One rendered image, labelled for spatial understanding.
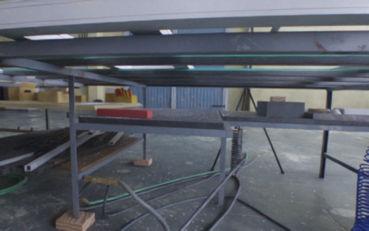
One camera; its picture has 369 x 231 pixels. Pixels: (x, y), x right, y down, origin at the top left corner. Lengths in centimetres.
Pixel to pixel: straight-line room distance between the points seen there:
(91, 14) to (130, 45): 11
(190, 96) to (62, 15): 655
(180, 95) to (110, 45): 655
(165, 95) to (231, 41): 674
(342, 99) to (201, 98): 483
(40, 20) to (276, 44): 58
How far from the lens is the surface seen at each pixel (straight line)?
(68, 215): 129
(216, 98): 694
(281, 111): 134
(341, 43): 56
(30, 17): 65
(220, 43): 48
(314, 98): 781
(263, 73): 109
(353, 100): 844
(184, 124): 85
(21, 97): 231
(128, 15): 49
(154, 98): 728
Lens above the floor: 69
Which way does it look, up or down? 5 degrees down
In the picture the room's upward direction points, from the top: 1 degrees clockwise
